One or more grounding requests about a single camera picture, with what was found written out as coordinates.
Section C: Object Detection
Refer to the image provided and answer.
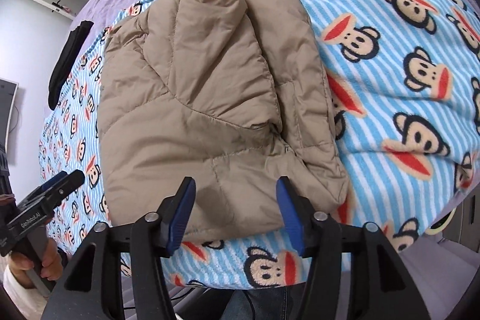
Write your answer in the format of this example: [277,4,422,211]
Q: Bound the tan puffer jacket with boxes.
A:
[97,0,350,242]

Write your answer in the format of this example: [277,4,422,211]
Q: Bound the blue jeans leg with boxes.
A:
[220,283,304,320]

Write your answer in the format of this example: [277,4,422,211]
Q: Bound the black folded garment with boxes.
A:
[47,20,94,110]

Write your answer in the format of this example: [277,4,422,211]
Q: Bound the white sleeve cuff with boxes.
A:
[2,266,47,320]

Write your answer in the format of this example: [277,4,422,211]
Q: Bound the blue striped monkey blanket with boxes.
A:
[39,0,479,288]

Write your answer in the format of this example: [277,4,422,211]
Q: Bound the wall mounted monitor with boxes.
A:
[0,79,18,150]

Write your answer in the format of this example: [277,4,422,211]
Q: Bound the person left hand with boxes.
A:
[6,236,65,281]

